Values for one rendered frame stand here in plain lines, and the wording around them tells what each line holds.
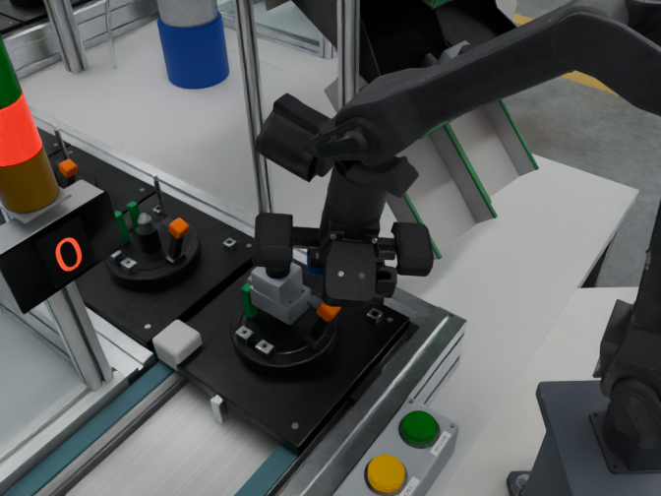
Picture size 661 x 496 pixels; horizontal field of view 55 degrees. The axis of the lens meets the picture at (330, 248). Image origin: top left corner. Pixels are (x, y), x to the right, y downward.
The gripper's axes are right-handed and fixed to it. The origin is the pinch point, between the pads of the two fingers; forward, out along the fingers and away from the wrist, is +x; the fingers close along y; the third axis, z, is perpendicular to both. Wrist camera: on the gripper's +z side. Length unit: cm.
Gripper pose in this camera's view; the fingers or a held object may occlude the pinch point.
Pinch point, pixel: (335, 272)
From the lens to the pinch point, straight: 70.6
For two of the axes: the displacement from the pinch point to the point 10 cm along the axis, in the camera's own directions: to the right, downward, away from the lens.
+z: 0.4, 7.9, -6.2
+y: 9.9, 0.6, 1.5
